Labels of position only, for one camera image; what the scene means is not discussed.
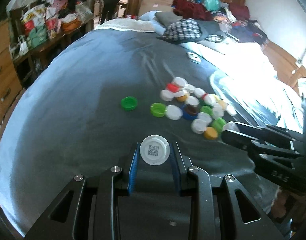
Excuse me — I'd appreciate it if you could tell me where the wooden dresser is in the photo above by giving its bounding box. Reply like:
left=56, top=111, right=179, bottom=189
left=0, top=20, right=22, bottom=124

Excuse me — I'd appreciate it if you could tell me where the pile of clothes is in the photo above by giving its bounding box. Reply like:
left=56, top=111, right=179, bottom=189
left=172, top=0, right=268, bottom=47

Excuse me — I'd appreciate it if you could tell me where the light green bottle cap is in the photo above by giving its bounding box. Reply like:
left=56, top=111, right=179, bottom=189
left=150, top=102, right=166, bottom=118

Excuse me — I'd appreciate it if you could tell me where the white QR code cap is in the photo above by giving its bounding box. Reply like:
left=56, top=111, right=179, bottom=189
left=140, top=135, right=170, bottom=166

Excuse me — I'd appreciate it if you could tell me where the grey blue bed blanket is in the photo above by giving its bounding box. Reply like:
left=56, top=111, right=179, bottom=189
left=0, top=27, right=306, bottom=235

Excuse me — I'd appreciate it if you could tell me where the blue cap with brown cap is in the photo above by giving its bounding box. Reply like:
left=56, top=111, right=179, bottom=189
left=181, top=104, right=198, bottom=121

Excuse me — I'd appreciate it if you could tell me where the white small device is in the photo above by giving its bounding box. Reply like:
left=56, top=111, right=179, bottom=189
left=187, top=52, right=202, bottom=64

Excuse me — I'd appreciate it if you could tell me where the white duvet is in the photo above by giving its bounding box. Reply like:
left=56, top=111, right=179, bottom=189
left=181, top=41, right=303, bottom=133

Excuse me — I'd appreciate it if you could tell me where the person in dark clothes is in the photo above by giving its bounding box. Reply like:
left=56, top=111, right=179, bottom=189
left=100, top=0, right=120, bottom=24

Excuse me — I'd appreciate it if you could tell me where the white bottle cap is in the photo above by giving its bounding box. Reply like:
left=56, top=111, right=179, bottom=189
left=165, top=105, right=183, bottom=121

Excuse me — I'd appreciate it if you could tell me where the yellow bottle cap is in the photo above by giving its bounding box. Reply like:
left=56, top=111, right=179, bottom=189
left=203, top=127, right=218, bottom=140

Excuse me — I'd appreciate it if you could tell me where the pile of bags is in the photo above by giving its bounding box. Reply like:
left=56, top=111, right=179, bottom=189
left=6, top=0, right=84, bottom=56

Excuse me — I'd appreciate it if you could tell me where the plaid shirt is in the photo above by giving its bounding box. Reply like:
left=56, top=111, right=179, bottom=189
left=157, top=18, right=208, bottom=44

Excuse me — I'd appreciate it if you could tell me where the red bottle cap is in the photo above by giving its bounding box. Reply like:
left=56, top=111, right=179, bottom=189
left=166, top=83, right=180, bottom=93

